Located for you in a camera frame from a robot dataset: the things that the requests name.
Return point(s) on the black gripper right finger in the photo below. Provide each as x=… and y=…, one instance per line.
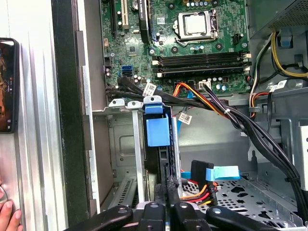
x=185, y=216

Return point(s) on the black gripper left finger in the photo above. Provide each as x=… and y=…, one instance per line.
x=154, y=216

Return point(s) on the hard disk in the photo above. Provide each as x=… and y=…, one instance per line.
x=157, y=130

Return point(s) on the metal disk bay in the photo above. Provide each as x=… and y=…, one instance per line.
x=138, y=144

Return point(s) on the bare person hand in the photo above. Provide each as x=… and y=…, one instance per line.
x=10, y=219

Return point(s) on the black open PC case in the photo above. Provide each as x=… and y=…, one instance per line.
x=69, y=96

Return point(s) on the metal optical drive cage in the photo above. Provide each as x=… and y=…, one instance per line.
x=288, y=108

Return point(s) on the black RAM slot bank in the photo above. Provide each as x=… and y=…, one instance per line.
x=202, y=59

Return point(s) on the metal socket cover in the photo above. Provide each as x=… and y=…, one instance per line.
x=196, y=36

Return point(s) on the green motherboard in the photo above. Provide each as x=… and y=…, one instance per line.
x=228, y=36

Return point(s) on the black graphics card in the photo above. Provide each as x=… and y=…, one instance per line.
x=144, y=24

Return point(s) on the silver CPU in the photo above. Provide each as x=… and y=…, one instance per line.
x=195, y=24

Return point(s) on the black smartphone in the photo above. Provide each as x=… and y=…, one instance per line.
x=8, y=84

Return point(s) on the white expansion slot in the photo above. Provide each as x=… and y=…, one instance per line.
x=124, y=14

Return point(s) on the grey power supply unit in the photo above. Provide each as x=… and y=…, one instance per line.
x=276, y=12

